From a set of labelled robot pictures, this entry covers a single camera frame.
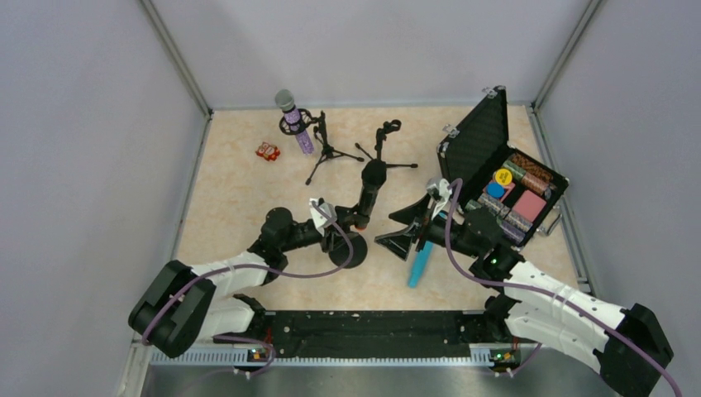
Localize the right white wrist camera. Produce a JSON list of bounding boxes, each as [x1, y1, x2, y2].
[[426, 177, 452, 216]]

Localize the teal microphone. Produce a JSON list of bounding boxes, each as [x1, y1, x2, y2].
[[408, 211, 447, 289]]

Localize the blue round chip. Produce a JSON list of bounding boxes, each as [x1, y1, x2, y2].
[[485, 183, 506, 199]]

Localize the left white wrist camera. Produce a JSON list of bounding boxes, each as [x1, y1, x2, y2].
[[309, 198, 337, 234]]

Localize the black foam lined case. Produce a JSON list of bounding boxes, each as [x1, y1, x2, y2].
[[436, 85, 570, 213]]

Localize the small black tripod stand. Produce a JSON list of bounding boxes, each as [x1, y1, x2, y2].
[[354, 119, 419, 171]]

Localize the purple glitter microphone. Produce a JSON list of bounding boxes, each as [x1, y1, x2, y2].
[[274, 88, 314, 155]]

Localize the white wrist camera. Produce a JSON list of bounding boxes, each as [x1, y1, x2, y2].
[[426, 177, 452, 216], [309, 198, 337, 234]]

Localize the poker chip rolls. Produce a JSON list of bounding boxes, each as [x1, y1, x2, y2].
[[463, 152, 557, 247]]

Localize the black microphone orange end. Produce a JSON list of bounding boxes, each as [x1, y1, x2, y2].
[[354, 159, 387, 230]]

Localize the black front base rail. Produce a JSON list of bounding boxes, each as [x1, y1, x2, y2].
[[257, 309, 494, 360]]

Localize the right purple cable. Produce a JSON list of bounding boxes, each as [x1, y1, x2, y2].
[[443, 178, 683, 397]]

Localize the round base microphone stand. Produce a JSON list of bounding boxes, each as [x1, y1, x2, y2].
[[325, 223, 368, 269]]

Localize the shock mount tripod stand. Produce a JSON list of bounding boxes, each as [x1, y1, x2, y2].
[[279, 108, 365, 185]]

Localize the pink card box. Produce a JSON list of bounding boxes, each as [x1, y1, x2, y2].
[[512, 190, 546, 222]]

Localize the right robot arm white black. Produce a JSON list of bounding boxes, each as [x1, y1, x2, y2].
[[375, 195, 683, 396]]

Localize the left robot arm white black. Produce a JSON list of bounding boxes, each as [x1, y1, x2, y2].
[[128, 200, 368, 358]]

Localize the red owl toy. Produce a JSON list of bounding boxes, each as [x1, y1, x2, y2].
[[255, 141, 281, 161]]

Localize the yellow round chip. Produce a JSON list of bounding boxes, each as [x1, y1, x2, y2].
[[494, 168, 513, 186]]

